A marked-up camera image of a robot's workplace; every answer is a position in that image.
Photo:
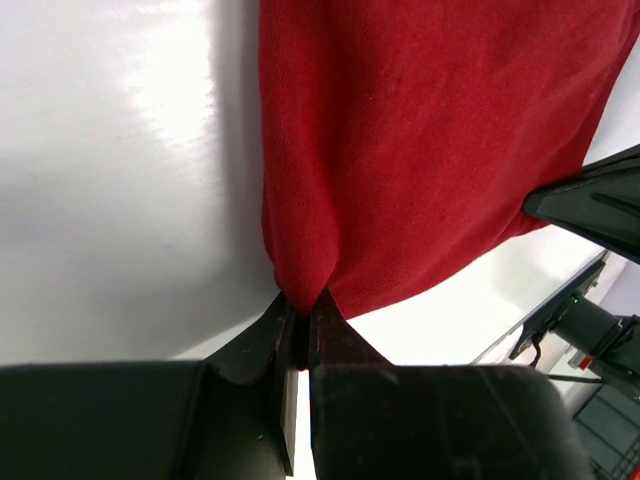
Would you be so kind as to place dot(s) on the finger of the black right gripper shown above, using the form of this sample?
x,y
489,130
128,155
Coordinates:
x,y
601,204

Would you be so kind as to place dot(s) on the red t shirt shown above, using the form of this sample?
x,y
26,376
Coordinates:
x,y
401,138

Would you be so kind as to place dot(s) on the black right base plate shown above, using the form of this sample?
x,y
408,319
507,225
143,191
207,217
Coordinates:
x,y
539,322

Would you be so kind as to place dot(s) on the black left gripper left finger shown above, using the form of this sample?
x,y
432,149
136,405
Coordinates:
x,y
228,416

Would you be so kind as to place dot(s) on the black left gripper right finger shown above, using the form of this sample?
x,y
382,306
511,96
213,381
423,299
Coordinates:
x,y
372,419

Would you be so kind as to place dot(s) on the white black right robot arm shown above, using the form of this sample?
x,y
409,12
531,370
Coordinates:
x,y
610,343

